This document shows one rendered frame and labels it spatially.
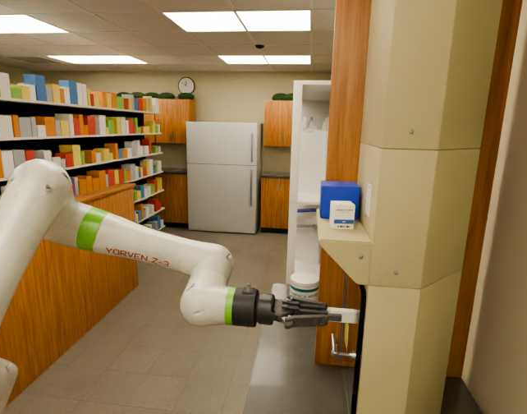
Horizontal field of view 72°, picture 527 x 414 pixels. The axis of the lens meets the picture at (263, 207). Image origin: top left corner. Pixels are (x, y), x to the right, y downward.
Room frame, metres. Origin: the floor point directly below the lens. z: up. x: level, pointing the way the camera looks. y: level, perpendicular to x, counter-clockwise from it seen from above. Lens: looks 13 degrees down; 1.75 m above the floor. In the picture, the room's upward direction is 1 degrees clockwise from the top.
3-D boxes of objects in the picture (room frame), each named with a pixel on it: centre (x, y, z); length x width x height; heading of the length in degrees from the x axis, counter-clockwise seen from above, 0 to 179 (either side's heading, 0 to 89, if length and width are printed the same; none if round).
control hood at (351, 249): (0.91, -0.20, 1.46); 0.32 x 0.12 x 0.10; 173
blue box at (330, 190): (0.99, -0.21, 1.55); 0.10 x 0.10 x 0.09; 83
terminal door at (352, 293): (0.90, -0.25, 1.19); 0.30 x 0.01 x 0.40; 173
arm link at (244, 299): (0.82, 0.03, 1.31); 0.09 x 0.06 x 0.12; 173
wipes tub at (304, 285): (1.52, -0.19, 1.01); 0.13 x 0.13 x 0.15
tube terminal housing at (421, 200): (0.89, -0.38, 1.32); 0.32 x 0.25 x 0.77; 173
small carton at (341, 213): (0.87, -0.19, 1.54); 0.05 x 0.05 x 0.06; 1
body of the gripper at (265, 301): (0.81, -0.04, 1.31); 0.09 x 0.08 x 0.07; 83
